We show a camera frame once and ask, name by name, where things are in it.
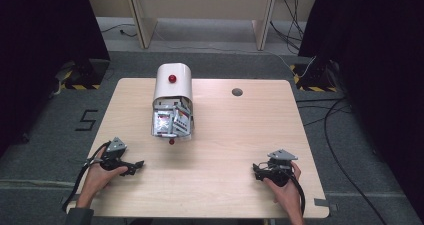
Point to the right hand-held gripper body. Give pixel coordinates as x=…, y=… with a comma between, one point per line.
x=278, y=171

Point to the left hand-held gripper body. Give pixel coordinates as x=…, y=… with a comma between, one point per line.
x=113, y=155

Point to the person's right hand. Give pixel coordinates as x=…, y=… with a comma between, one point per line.
x=286, y=193

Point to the person's left hand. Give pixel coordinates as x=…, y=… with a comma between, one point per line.
x=96, y=180

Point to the white drawer with red knob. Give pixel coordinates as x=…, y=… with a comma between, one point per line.
x=156, y=131

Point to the grey tape strip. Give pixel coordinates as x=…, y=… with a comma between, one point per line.
x=325, y=204

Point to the pile of silver packets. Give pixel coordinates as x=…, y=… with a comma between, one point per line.
x=171, y=118

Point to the black yellow striped stand base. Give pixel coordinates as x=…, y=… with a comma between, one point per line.
x=315, y=80
x=81, y=80

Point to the white cabinet with red knob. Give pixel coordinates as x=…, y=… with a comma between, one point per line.
x=172, y=85

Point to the black curtain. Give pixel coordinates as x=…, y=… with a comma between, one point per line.
x=376, y=68
x=40, y=51

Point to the beige desk leg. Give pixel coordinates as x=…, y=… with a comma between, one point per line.
x=141, y=21
x=263, y=25

